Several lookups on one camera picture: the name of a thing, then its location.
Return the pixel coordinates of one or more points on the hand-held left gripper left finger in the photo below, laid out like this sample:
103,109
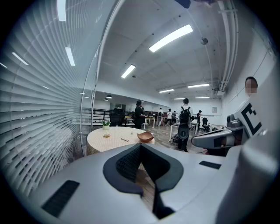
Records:
98,197

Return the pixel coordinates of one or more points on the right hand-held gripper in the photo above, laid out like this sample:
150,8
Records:
251,118

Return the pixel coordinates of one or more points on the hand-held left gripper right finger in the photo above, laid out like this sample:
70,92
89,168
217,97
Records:
192,186

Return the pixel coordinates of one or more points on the brown wooden bowl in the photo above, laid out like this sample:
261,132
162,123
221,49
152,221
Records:
145,136

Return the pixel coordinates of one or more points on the clear wrapper candy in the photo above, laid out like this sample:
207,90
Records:
106,135

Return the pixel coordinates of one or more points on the red snack bar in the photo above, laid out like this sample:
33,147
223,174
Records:
124,138

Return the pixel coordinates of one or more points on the white table with dark top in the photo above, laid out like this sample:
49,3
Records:
173,125

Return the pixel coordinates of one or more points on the round table with cloth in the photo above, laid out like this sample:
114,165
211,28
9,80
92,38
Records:
113,144

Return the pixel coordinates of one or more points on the small white table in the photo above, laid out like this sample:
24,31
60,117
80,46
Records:
149,119

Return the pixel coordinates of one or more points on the potted flowers in white pot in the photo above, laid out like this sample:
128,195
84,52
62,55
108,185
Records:
106,127

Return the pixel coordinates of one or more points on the black metal railing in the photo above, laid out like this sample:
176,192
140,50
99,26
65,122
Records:
100,113

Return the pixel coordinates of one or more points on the white ceiling pipes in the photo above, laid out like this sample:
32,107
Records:
227,43

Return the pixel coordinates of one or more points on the round ceiling sensor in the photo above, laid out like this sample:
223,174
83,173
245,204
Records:
204,40

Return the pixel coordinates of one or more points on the grey window blinds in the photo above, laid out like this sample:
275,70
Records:
43,109

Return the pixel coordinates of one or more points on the framed wall picture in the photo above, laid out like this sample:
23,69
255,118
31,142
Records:
214,110

